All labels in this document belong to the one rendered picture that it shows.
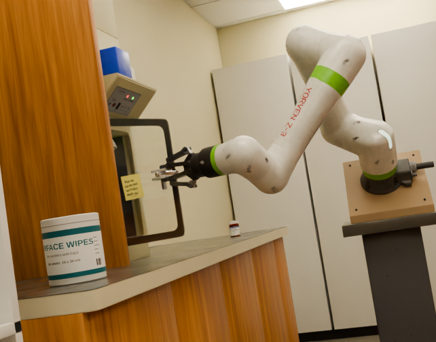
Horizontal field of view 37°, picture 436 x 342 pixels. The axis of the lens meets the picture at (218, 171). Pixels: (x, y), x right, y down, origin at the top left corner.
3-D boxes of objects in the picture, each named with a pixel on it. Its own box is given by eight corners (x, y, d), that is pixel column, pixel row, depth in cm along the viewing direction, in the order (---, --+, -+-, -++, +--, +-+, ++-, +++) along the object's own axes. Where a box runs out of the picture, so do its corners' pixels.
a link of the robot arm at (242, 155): (249, 124, 179) (241, 159, 175) (276, 146, 187) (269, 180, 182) (212, 134, 189) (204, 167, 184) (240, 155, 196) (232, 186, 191)
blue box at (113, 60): (89, 81, 200) (85, 52, 200) (104, 85, 209) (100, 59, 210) (119, 74, 197) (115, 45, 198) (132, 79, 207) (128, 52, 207)
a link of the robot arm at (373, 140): (370, 149, 240) (363, 109, 228) (405, 163, 229) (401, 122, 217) (348, 170, 235) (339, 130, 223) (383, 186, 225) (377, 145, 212)
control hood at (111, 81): (87, 112, 196) (83, 79, 197) (130, 122, 227) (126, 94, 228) (121, 104, 193) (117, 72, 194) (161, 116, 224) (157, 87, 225)
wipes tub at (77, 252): (37, 289, 142) (28, 221, 143) (67, 281, 154) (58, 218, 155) (91, 282, 138) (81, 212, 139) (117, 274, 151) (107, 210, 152)
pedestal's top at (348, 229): (431, 220, 246) (429, 209, 246) (440, 223, 215) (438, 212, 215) (346, 232, 253) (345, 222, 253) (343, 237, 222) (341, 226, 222)
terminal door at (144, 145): (111, 249, 194) (92, 118, 197) (184, 236, 216) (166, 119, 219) (112, 249, 194) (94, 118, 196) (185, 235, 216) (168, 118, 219)
